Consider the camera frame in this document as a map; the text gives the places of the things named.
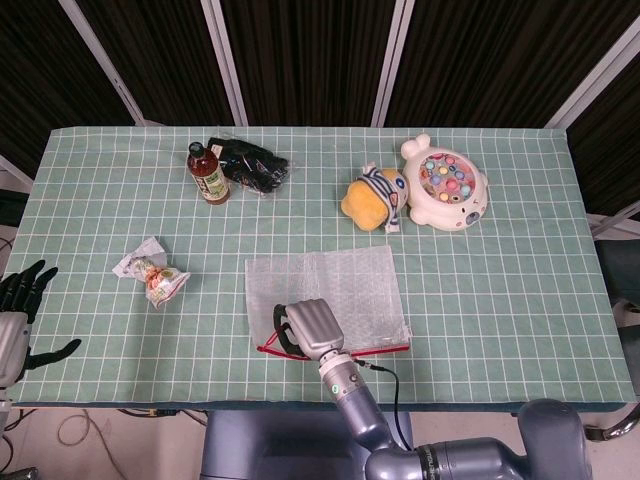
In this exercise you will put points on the brown tea drink bottle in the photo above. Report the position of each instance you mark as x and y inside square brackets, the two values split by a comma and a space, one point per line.
[210, 180]

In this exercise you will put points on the white frame post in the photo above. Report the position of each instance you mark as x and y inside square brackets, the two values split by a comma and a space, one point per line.
[595, 84]
[225, 60]
[393, 60]
[103, 60]

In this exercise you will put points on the crumpled nut snack packet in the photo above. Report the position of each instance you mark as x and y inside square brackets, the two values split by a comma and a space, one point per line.
[155, 277]

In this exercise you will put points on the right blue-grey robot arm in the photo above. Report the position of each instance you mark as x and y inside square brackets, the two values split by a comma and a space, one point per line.
[360, 410]

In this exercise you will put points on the person leg in dark trousers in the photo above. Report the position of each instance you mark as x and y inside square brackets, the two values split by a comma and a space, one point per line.
[622, 270]

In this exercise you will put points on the yellow plush toy striped hat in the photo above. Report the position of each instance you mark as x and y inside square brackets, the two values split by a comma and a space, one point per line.
[367, 205]

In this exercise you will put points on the green white checked tablecloth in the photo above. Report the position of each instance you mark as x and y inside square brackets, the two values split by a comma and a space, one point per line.
[475, 310]

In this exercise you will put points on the white seal fishing game toy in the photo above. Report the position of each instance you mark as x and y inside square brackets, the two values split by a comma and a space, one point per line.
[450, 185]

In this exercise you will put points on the black pleated curtain panel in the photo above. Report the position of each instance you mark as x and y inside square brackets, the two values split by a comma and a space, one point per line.
[30, 75]
[610, 150]
[160, 60]
[310, 60]
[500, 50]

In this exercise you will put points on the clear zipper pouch red trim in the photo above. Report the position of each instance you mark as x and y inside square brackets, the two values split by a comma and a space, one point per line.
[360, 295]

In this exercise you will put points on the blue-grey robot torso base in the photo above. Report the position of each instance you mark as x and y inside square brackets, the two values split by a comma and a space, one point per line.
[280, 445]

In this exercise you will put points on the black packaged item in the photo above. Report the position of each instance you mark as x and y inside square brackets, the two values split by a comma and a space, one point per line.
[255, 167]

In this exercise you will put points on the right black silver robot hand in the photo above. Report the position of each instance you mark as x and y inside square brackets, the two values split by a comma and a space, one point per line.
[315, 327]

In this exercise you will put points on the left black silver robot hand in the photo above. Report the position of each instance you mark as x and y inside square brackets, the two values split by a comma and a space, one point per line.
[12, 345]

